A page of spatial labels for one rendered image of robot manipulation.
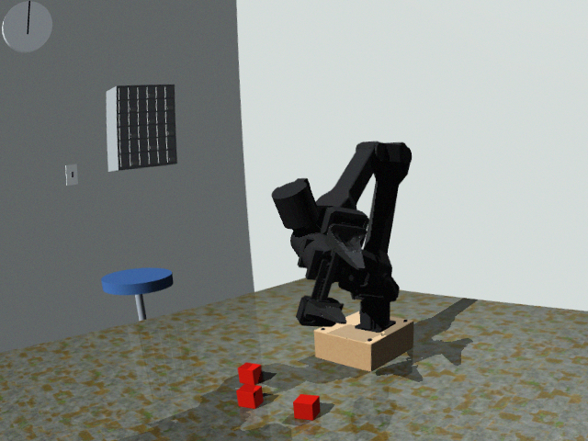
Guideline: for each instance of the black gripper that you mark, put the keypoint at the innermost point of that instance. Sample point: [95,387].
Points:
[325,258]

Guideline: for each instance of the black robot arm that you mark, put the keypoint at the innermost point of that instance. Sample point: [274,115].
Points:
[296,206]

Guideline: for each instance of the red cube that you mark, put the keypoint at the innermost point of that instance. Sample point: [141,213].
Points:
[250,374]
[250,396]
[306,407]

